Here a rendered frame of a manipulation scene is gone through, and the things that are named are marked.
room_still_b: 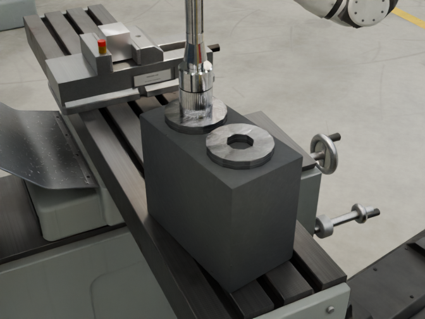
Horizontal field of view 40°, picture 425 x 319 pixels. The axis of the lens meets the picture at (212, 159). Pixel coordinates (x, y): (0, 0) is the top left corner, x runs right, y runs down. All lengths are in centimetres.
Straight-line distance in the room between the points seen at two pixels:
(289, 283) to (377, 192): 175
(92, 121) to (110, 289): 40
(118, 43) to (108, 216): 36
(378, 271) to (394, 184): 129
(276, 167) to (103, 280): 69
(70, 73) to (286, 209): 62
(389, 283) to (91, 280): 65
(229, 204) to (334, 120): 232
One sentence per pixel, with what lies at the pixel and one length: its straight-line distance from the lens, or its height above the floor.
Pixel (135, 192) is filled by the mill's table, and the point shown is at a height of 93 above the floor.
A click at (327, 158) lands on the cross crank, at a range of 162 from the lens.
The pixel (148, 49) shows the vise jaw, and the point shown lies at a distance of 124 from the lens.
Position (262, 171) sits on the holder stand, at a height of 111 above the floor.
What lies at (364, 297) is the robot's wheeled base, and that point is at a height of 59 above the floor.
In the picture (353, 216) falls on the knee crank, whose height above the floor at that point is 51.
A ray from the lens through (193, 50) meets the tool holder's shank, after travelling 77.
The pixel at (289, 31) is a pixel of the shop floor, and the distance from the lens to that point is 397.
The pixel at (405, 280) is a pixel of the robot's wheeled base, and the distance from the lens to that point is 137.
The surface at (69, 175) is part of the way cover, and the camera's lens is 118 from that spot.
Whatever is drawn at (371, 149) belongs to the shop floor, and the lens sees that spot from 284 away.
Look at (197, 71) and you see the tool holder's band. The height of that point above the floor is 120.
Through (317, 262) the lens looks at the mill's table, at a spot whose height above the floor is 93.
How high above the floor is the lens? 155
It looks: 35 degrees down
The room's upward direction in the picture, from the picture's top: straight up
